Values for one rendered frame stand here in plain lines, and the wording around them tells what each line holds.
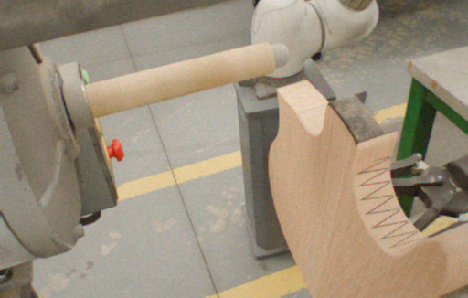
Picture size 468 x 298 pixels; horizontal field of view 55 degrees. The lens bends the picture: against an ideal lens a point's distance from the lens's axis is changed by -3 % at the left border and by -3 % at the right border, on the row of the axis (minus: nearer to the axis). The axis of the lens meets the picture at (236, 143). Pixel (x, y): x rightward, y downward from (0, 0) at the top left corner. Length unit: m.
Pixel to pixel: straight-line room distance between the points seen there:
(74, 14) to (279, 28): 1.07
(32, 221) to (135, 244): 1.60
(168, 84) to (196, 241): 1.50
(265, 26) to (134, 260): 1.07
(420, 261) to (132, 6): 0.30
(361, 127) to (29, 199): 0.29
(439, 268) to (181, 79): 0.27
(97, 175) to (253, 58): 0.38
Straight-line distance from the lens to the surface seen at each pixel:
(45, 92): 0.41
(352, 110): 0.46
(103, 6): 0.24
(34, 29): 0.25
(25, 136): 0.35
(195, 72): 0.44
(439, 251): 0.38
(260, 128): 1.39
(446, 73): 1.11
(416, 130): 1.19
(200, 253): 1.87
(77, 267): 1.97
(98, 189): 0.77
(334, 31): 1.37
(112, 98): 0.43
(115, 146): 0.81
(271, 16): 1.29
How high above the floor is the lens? 1.49
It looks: 40 degrees down
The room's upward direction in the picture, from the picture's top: 5 degrees counter-clockwise
